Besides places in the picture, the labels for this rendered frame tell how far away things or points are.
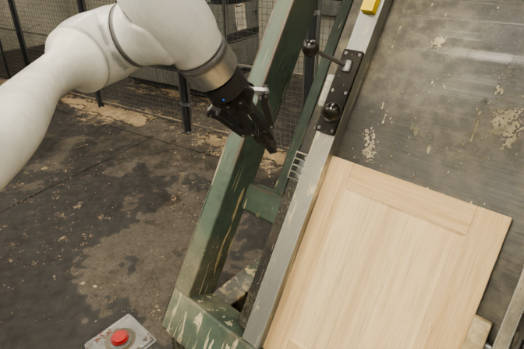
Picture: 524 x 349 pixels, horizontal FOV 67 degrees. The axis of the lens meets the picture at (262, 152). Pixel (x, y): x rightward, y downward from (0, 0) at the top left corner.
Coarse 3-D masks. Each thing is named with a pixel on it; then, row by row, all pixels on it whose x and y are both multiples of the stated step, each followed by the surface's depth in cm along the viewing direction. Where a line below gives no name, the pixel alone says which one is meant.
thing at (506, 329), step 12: (516, 288) 64; (516, 300) 64; (516, 312) 64; (504, 324) 64; (516, 324) 64; (504, 336) 64; (516, 336) 66; (492, 348) 65; (504, 348) 64; (516, 348) 66
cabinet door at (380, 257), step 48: (336, 192) 90; (384, 192) 84; (432, 192) 79; (336, 240) 89; (384, 240) 83; (432, 240) 78; (480, 240) 73; (288, 288) 93; (336, 288) 87; (384, 288) 81; (432, 288) 76; (480, 288) 72; (288, 336) 91; (336, 336) 85; (384, 336) 80; (432, 336) 75
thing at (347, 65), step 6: (306, 42) 85; (312, 42) 85; (306, 48) 85; (312, 48) 85; (318, 48) 85; (306, 54) 86; (312, 54) 85; (318, 54) 87; (324, 54) 87; (330, 60) 89; (336, 60) 89; (348, 60) 90; (342, 66) 90; (348, 66) 90
